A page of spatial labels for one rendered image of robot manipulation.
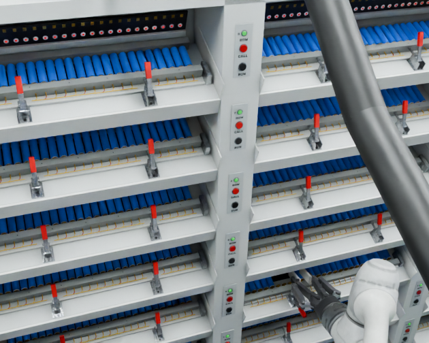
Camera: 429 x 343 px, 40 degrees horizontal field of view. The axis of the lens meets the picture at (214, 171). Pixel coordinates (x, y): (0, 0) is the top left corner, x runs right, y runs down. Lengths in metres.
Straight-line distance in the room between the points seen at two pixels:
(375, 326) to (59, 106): 0.86
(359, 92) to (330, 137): 1.24
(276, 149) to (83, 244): 0.54
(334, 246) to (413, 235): 1.50
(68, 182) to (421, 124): 0.97
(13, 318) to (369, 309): 0.89
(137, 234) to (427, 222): 1.24
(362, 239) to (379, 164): 1.54
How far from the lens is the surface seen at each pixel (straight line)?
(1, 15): 1.17
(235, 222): 1.54
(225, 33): 1.27
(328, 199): 1.67
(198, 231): 1.52
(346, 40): 0.35
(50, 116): 1.27
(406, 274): 2.08
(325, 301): 1.71
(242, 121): 1.37
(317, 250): 1.79
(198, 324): 1.79
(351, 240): 1.84
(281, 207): 1.61
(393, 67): 1.57
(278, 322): 2.01
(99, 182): 1.37
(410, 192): 0.31
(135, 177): 1.38
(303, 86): 1.42
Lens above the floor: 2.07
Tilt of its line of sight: 33 degrees down
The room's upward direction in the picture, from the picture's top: 2 degrees clockwise
